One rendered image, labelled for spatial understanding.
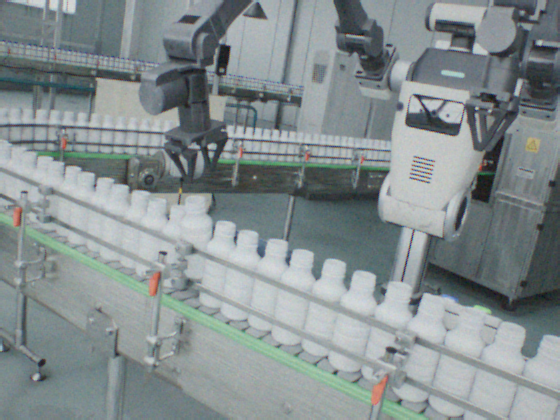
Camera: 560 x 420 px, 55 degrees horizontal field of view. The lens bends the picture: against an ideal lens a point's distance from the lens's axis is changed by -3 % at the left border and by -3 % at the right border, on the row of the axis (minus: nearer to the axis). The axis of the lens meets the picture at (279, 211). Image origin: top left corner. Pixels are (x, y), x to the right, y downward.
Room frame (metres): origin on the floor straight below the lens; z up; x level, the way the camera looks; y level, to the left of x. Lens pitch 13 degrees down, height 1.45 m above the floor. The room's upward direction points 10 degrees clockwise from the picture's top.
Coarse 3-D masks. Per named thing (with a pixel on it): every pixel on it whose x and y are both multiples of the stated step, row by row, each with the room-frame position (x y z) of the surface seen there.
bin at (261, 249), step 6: (264, 240) 1.66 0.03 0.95; (258, 246) 1.67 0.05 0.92; (264, 246) 1.66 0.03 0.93; (258, 252) 1.67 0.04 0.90; (264, 252) 1.66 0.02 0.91; (288, 252) 1.61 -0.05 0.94; (288, 258) 1.55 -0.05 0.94; (288, 264) 1.56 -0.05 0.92; (198, 282) 1.28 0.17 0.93; (144, 378) 1.16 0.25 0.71; (144, 384) 1.16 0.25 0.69
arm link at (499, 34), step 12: (492, 0) 0.93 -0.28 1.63; (540, 0) 0.90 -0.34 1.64; (492, 12) 0.85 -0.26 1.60; (504, 12) 0.84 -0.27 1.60; (516, 12) 0.86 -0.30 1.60; (540, 12) 0.90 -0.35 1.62; (480, 24) 0.86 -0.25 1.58; (492, 24) 0.85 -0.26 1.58; (504, 24) 0.84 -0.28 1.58; (516, 24) 0.88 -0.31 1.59; (480, 36) 0.86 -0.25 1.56; (492, 36) 0.85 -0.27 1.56; (504, 36) 0.84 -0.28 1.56; (516, 36) 0.84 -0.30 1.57; (492, 48) 0.85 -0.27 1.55; (504, 48) 0.84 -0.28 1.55; (516, 48) 0.87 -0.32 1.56
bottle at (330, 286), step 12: (324, 264) 0.88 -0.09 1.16; (336, 264) 0.90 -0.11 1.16; (324, 276) 0.87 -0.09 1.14; (336, 276) 0.87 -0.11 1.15; (312, 288) 0.88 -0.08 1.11; (324, 288) 0.86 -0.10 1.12; (336, 288) 0.86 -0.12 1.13; (336, 300) 0.86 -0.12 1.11; (312, 312) 0.87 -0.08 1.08; (324, 312) 0.86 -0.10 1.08; (336, 312) 0.86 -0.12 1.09; (312, 324) 0.86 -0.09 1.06; (324, 324) 0.86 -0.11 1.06; (324, 336) 0.86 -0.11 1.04; (312, 348) 0.86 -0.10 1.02; (324, 348) 0.86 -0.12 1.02
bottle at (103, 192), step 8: (104, 184) 1.18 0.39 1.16; (112, 184) 1.19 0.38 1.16; (96, 192) 1.18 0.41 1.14; (104, 192) 1.18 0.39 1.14; (96, 200) 1.17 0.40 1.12; (104, 200) 1.17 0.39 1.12; (96, 216) 1.17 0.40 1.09; (88, 224) 1.18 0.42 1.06; (96, 224) 1.17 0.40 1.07; (88, 232) 1.18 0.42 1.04; (96, 232) 1.17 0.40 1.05; (88, 240) 1.17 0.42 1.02; (88, 248) 1.17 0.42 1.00; (96, 248) 1.16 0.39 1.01
